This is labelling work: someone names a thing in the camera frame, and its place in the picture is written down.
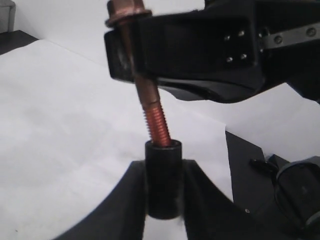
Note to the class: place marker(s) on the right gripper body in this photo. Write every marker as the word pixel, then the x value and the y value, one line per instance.
pixel 290 65

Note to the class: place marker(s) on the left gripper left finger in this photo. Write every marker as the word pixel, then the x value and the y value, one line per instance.
pixel 125 205

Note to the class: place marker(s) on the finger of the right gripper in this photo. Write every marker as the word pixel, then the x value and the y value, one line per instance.
pixel 116 57
pixel 190 47

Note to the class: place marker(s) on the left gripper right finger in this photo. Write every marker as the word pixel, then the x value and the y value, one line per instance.
pixel 207 215

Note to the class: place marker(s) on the black cylindrical sleeve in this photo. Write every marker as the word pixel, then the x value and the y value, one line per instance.
pixel 163 182

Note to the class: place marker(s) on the copper flange bolt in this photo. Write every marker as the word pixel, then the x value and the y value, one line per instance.
pixel 155 120

